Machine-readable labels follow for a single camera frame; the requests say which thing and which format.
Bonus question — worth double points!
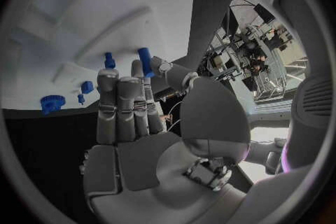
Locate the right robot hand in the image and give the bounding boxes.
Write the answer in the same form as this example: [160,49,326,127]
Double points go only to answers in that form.
[79,55,251,224]

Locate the white task board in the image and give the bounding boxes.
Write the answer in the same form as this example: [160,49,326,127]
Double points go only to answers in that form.
[0,0,195,113]

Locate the blue gear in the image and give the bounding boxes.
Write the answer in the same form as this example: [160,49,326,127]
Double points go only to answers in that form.
[40,95,67,116]

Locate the long blue cylinder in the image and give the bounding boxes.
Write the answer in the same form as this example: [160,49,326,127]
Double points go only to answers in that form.
[137,47,156,78]

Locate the workshop desk with equipment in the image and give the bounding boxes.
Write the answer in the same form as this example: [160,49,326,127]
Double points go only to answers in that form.
[197,0,296,101]

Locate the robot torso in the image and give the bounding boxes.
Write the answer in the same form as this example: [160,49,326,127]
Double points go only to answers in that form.
[281,72,336,176]

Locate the white cable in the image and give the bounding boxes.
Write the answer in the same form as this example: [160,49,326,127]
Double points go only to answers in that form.
[166,100,185,133]

